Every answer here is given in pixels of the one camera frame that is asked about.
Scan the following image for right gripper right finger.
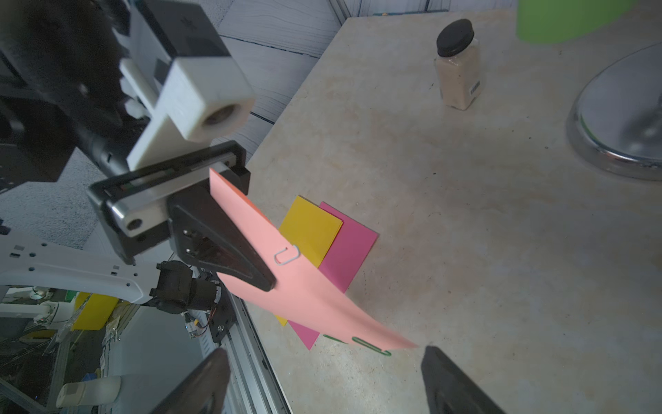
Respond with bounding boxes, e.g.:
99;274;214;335
421;346;504;414

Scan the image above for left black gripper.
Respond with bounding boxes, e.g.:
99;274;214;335
87;141;276;292

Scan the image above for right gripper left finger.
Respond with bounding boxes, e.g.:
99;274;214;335
152;348;231;414

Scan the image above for salmon pink paper sheet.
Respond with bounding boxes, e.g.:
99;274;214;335
209;170;417;355

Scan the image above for yellow paper sheet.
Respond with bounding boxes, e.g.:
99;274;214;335
244;197;353;334

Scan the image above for magenta paper sheet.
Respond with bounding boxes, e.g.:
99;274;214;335
286;201;380;351

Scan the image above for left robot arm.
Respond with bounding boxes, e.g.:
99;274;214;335
1;1;276;313

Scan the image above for green paperclip on pink sheet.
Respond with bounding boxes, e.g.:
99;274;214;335
352;336;392;356

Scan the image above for white bottle in background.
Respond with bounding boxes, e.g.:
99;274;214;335
56;376;122;408

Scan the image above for wooden block with black cap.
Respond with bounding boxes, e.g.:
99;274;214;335
434;18;485;110

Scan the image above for silver metal hanger stand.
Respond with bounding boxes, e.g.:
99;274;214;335
565;43;661;182

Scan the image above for green plastic wine glass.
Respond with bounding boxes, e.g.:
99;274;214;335
515;0;638;44

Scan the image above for aluminium front rail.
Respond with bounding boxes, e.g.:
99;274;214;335
201;293;291;413

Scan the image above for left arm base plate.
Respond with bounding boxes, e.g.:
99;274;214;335
183;282;236;350

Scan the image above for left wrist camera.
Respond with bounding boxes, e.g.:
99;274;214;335
120;1;256;171

